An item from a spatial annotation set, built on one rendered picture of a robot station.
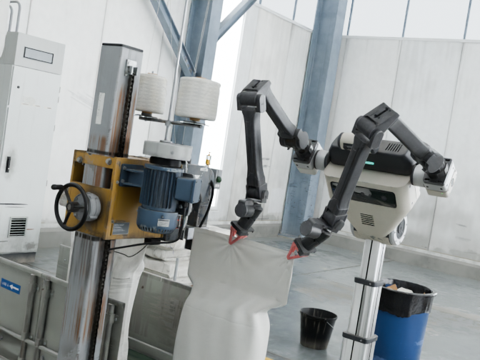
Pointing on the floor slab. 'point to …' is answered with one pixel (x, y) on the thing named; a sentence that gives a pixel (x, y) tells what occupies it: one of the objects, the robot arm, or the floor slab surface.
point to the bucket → (316, 327)
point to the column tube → (115, 123)
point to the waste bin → (402, 320)
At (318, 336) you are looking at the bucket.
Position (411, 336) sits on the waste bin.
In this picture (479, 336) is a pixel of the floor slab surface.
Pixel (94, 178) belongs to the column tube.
